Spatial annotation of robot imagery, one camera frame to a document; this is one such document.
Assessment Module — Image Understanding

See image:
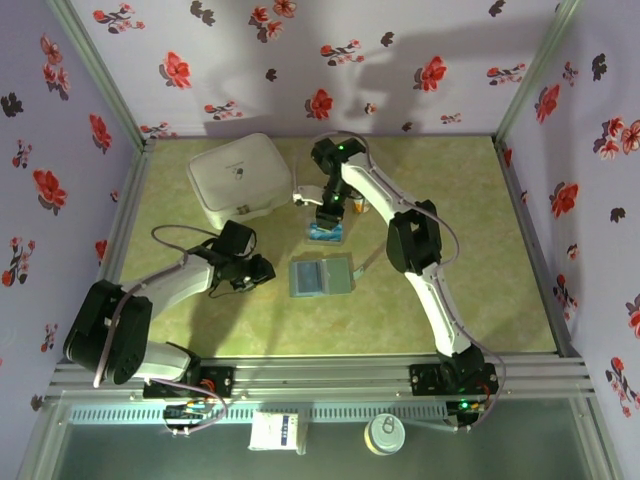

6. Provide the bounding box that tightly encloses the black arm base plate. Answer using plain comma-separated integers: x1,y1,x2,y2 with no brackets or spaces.
143,366,235,400
409,363,499,399

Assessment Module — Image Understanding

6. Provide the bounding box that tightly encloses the lavender right arm cable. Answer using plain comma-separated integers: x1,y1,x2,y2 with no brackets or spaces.
312,130,501,361

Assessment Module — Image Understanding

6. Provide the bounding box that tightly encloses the aluminium side rail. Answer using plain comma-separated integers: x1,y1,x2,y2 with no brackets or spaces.
82,138,157,361
493,137,584,357

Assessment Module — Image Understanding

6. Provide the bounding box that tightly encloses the small blue packet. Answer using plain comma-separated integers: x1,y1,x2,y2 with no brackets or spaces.
303,222,349,247

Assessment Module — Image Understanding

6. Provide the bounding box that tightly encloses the lavender left arm cable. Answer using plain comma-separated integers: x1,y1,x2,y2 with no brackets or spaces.
92,224,224,390

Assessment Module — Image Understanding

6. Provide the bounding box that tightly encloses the white power supply box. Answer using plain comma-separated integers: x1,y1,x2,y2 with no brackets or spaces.
248,409,307,455

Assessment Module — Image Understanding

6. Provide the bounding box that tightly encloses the blue credit card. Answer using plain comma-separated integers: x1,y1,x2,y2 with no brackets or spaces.
293,261,326,295

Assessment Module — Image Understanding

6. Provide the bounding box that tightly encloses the grey slotted cable duct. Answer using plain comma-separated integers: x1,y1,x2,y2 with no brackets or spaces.
67,403,451,426

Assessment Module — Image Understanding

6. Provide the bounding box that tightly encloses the white plastic medicine box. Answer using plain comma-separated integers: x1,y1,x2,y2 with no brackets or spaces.
185,132,294,231

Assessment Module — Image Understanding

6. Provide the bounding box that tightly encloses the pale green card holder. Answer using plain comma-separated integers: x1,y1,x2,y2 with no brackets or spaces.
288,248,381,300

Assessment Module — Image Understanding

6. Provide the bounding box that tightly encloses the silver tin can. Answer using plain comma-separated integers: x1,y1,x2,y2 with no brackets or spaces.
363,412,405,457

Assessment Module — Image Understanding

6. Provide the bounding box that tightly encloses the small controller board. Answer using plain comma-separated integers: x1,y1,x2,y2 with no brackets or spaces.
447,397,486,431
164,399,211,436

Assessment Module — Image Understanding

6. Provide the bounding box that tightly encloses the aluminium corner post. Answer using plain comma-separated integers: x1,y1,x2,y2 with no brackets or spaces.
494,0,586,144
47,0,151,146

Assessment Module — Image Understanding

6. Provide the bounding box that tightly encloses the aluminium cross rail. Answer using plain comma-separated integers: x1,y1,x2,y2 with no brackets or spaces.
43,352,597,401

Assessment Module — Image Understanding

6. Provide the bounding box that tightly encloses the lavender arm cable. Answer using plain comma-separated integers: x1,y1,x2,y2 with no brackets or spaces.
92,224,224,390
312,130,501,361

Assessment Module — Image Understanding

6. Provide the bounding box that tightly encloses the lavender base cable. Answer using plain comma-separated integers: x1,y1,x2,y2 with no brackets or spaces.
166,384,229,437
449,355,511,432

